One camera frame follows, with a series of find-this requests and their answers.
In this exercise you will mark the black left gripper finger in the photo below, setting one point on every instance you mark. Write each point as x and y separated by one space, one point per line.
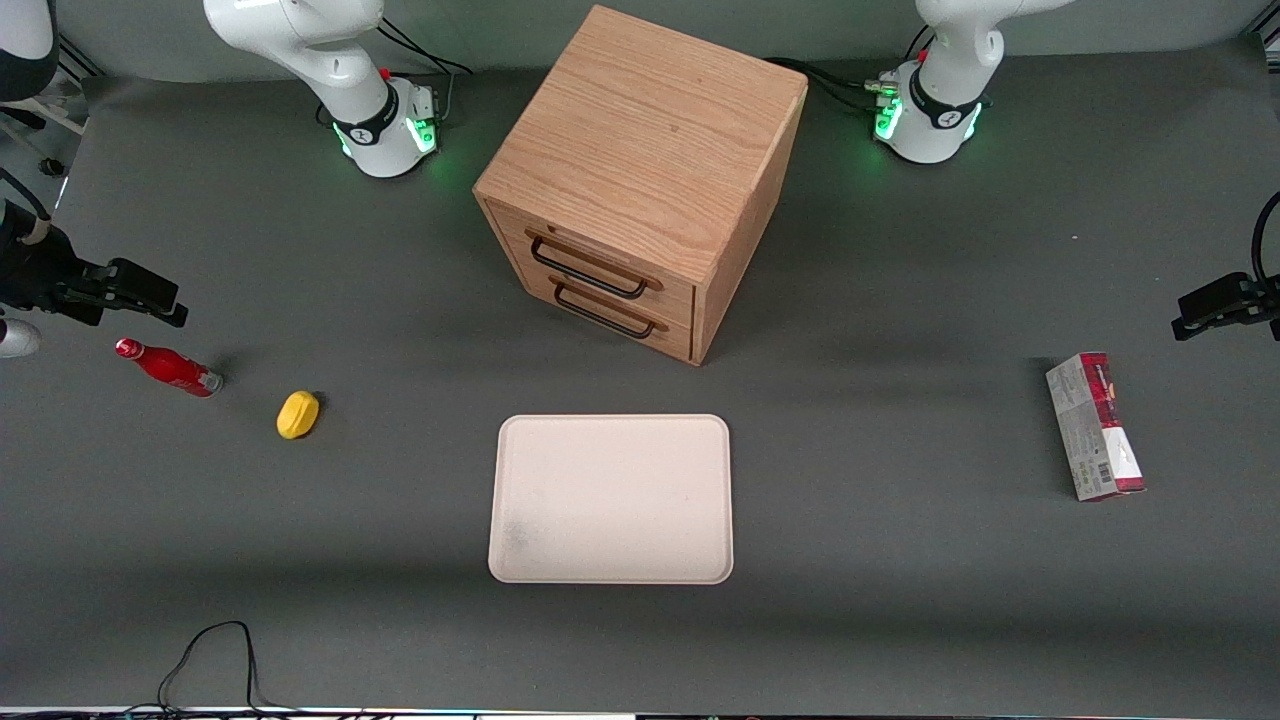
1200 322
1215 293

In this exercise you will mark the beige plastic tray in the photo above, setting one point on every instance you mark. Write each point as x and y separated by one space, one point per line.
610 500

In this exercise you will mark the red and white carton box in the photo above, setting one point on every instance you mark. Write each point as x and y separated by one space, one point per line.
1095 430

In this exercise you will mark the yellow plastic lemon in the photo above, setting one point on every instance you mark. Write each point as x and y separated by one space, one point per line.
298 415

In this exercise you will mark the aluminium frame rail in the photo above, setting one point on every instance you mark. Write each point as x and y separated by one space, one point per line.
80 58

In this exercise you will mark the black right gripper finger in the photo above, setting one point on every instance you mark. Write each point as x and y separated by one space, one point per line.
160 313
145 282

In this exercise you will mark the wooden drawer cabinet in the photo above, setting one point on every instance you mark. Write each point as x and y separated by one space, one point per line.
640 140

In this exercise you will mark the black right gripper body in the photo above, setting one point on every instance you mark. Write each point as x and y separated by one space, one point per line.
38 275

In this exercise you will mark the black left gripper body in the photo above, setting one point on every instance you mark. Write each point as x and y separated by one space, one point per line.
1262 297

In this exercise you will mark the red coke bottle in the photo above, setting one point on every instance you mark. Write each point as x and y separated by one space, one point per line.
170 368

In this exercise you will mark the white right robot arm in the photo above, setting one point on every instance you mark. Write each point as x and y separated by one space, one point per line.
340 70

